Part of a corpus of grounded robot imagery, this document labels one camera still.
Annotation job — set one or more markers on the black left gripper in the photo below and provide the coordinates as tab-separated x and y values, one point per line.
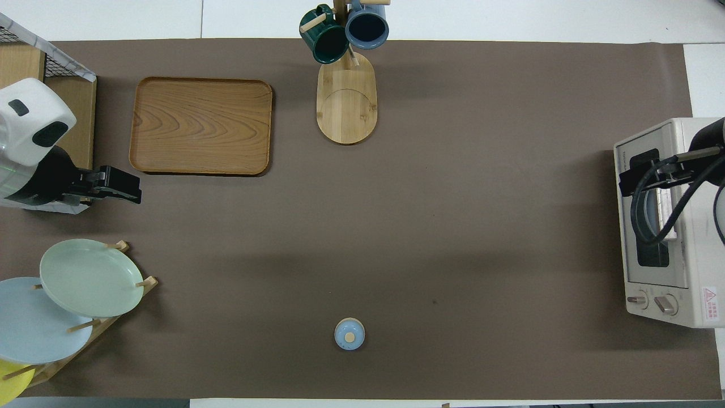
90	184

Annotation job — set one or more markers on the beige toaster oven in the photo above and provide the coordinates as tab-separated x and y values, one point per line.
696	272

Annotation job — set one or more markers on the light blue plate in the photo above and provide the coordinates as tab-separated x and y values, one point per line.
34	334
651	218

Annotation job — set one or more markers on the wooden mug tree stand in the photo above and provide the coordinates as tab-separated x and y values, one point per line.
346	107

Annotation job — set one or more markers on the blue mug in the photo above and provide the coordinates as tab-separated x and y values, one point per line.
367	28

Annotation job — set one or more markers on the blue service bell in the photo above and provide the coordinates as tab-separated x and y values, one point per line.
349	334

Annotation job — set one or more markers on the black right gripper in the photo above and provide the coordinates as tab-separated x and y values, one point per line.
677	171

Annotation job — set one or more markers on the rectangular wooden tray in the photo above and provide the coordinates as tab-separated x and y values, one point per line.
198	127

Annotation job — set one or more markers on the dark green mug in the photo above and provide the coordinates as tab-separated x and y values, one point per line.
331	45

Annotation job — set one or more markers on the yellow plate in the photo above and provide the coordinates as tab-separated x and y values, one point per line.
11	385

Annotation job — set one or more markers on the wooden dish rack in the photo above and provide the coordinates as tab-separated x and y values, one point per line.
148	285

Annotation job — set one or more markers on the two-tier wooden shelf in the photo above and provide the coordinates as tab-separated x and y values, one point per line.
71	124

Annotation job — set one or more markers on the pale green plate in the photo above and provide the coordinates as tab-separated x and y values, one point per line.
90	277

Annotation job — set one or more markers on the brown table mat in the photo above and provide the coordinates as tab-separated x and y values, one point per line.
396	226

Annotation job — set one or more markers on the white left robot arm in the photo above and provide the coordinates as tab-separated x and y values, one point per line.
28	119

